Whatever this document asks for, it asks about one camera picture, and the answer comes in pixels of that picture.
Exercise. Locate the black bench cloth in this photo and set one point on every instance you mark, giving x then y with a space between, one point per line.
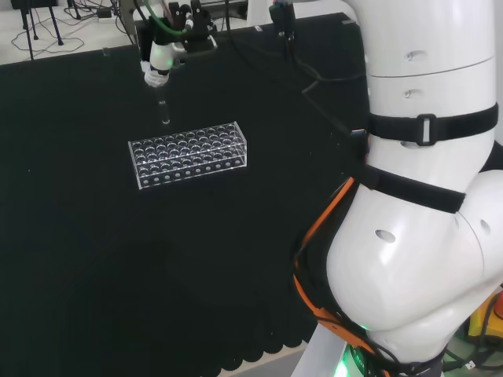
78 235

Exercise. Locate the black tripod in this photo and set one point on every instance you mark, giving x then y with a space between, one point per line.
55 25

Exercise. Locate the yellow stop button box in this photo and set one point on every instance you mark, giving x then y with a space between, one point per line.
481 319

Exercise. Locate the clear glass test tube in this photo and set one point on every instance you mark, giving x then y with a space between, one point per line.
164 110

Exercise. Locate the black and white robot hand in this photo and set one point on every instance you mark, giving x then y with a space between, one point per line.
196 37

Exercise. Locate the clear plastic test tube rack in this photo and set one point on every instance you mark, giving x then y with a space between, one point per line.
188 155

